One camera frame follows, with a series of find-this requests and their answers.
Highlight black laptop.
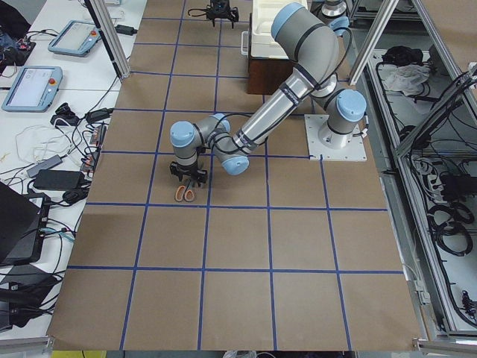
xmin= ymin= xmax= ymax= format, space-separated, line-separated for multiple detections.
xmin=1 ymin=184 xmax=51 ymax=266

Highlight black power adapter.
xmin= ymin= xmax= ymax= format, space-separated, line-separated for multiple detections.
xmin=33 ymin=169 xmax=85 ymax=191

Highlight aluminium frame post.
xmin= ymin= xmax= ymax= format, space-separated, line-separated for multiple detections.
xmin=84 ymin=0 xmax=130 ymax=81
xmin=349 ymin=0 xmax=399 ymax=86

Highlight aluminium frame post left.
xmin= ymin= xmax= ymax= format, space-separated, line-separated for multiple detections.
xmin=84 ymin=0 xmax=130 ymax=81

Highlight white crumpled cloth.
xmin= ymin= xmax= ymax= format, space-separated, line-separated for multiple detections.
xmin=383 ymin=64 xmax=431 ymax=96

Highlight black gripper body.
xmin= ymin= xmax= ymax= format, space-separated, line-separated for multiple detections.
xmin=169 ymin=161 xmax=206 ymax=182
xmin=206 ymin=0 xmax=239 ymax=22

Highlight small black power brick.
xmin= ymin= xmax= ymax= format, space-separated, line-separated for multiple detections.
xmin=115 ymin=25 xmax=137 ymax=36

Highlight white foam box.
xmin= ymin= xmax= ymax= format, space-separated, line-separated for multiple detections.
xmin=241 ymin=0 xmax=292 ymax=60

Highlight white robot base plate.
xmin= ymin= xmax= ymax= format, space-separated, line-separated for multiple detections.
xmin=305 ymin=114 xmax=367 ymax=162

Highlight teach pendant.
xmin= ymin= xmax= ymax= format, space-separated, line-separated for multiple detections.
xmin=1 ymin=66 xmax=63 ymax=113
xmin=48 ymin=20 xmax=101 ymax=57

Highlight dark wooden drawer cabinet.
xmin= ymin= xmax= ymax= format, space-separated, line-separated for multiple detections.
xmin=247 ymin=57 xmax=294 ymax=95

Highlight orange handled scissors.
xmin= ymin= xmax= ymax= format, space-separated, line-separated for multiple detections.
xmin=174 ymin=179 xmax=196 ymax=203

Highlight grey usb hub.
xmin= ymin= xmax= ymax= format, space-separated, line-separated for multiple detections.
xmin=26 ymin=154 xmax=63 ymax=178

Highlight aluminium frame post right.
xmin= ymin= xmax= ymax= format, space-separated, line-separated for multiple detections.
xmin=349 ymin=0 xmax=399 ymax=86

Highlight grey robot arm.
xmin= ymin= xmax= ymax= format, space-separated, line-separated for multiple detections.
xmin=169 ymin=2 xmax=367 ymax=185

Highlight upper teach pendant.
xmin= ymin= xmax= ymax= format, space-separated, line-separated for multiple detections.
xmin=48 ymin=20 xmax=101 ymax=57

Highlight lower teach pendant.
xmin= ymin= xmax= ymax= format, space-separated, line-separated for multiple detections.
xmin=1 ymin=66 xmax=63 ymax=113

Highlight coiled black cables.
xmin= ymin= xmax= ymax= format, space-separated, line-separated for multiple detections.
xmin=428 ymin=201 xmax=471 ymax=258

